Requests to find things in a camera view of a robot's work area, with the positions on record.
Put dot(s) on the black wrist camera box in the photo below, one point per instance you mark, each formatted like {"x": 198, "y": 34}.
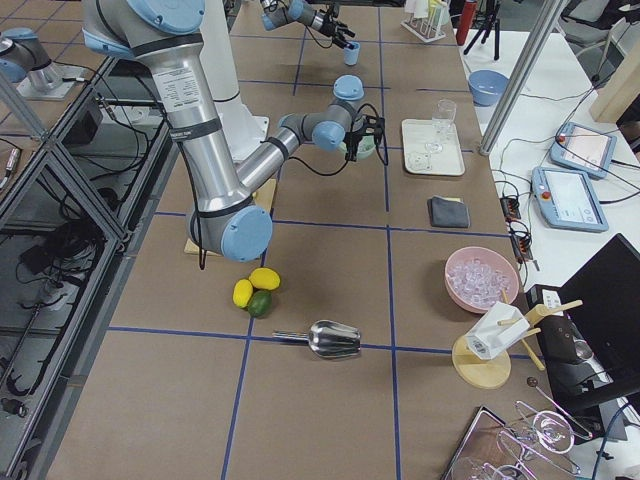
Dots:
{"x": 375, "y": 127}

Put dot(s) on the aluminium frame post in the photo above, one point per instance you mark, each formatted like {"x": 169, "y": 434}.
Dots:
{"x": 536, "y": 40}

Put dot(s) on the upturned wine glass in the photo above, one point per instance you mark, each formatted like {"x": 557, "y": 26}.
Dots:
{"x": 547, "y": 430}

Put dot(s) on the teach pendant tablet near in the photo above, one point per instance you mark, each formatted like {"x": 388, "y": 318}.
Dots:
{"x": 566, "y": 200}

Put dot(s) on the white wire cup rack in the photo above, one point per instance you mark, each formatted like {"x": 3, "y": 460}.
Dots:
{"x": 426, "y": 19}

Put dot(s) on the steel ice scoop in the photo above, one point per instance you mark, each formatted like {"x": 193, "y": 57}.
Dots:
{"x": 327, "y": 339}

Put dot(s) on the teach pendant tablet far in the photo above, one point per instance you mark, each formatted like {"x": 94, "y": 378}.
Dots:
{"x": 582, "y": 148}

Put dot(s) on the blue bowl on desk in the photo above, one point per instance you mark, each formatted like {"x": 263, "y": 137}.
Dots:
{"x": 487, "y": 87}

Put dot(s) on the green lime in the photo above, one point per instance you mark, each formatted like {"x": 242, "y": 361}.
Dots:
{"x": 260, "y": 303}

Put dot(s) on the wooden cutting board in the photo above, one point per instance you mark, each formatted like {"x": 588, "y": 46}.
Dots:
{"x": 263, "y": 198}

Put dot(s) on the wooden stand with round base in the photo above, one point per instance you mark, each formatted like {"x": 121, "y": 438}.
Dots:
{"x": 492, "y": 374}

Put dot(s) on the yellow lemon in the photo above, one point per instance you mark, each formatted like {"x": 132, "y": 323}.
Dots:
{"x": 242, "y": 293}
{"x": 264, "y": 278}

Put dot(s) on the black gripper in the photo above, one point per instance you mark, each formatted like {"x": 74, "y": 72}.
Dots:
{"x": 330, "y": 22}
{"x": 354, "y": 140}

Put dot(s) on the pink bowl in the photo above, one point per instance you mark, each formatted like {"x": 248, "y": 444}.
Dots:
{"x": 492, "y": 258}

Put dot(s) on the clear wine glass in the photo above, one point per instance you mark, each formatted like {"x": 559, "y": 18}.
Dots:
{"x": 442, "y": 120}

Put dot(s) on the light blue plastic cup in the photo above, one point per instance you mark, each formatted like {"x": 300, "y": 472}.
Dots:
{"x": 351, "y": 53}

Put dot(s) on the light green bowl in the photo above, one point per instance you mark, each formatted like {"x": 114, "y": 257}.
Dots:
{"x": 365, "y": 148}

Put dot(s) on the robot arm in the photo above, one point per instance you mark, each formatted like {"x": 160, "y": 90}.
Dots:
{"x": 277, "y": 14}
{"x": 166, "y": 37}

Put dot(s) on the grey folded cloth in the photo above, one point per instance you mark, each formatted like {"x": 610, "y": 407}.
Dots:
{"x": 447, "y": 213}

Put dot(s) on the cream bear serving tray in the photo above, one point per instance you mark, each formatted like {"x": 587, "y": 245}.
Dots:
{"x": 417, "y": 160}

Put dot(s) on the clear ice cubes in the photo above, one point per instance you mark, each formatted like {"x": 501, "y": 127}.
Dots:
{"x": 478, "y": 284}

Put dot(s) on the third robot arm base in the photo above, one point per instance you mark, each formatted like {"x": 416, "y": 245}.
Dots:
{"x": 26, "y": 63}

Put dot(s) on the teach pendant tablet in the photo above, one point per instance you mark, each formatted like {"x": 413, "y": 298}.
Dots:
{"x": 566, "y": 200}
{"x": 582, "y": 148}

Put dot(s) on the white carton on stand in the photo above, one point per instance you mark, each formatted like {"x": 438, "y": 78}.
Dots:
{"x": 496, "y": 331}

